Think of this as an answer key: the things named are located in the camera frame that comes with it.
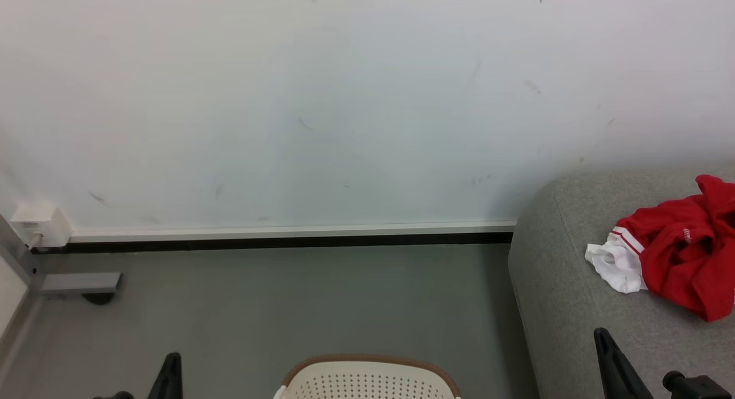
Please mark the red and white sports jersey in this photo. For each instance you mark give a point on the red and white sports jersey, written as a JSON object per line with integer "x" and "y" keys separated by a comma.
{"x": 677, "y": 255}

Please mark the white and black baseboard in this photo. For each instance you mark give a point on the white and black baseboard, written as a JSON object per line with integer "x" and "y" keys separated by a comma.
{"x": 287, "y": 237}

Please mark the white perforated laundry basket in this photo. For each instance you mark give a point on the white perforated laundry basket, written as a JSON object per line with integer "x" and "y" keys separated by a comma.
{"x": 367, "y": 383}

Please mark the white wall socket box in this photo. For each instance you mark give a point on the white wall socket box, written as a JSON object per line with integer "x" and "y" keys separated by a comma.
{"x": 40, "y": 224}

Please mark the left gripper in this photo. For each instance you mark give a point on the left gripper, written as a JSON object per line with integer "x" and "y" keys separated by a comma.
{"x": 118, "y": 395}

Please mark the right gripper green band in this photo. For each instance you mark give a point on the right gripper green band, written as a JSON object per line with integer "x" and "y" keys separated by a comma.
{"x": 703, "y": 388}

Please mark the grey metal frame foot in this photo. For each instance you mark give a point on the grey metal frame foot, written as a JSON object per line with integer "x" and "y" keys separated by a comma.
{"x": 80, "y": 283}

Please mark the black caster wheel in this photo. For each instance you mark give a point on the black caster wheel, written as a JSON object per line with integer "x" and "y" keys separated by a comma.
{"x": 99, "y": 299}

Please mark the grey fabric sofa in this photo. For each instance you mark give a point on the grey fabric sofa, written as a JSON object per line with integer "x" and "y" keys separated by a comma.
{"x": 563, "y": 307}

